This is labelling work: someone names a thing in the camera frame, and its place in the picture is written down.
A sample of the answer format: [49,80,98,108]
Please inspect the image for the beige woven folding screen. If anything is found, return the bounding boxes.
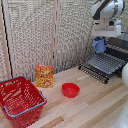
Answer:
[0,0,128,82]

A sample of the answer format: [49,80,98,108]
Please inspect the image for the metal wire oven tray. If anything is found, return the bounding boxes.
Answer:
[85,51,127,75]

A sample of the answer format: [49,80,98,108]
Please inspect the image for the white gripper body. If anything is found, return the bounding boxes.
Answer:
[90,23,123,39]

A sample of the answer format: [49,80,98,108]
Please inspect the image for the red plastic shopping basket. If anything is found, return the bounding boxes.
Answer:
[0,75,48,128]

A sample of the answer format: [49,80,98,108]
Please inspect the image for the red plastic bowl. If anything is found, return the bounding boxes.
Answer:
[61,82,81,99]

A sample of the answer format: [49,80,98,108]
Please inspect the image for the black toaster oven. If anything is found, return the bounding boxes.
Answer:
[99,35,128,80]

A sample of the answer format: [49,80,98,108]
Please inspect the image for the yellow red food box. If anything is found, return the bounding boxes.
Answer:
[34,64,55,89]

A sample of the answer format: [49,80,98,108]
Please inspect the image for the blue mug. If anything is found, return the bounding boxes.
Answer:
[92,36,108,55]

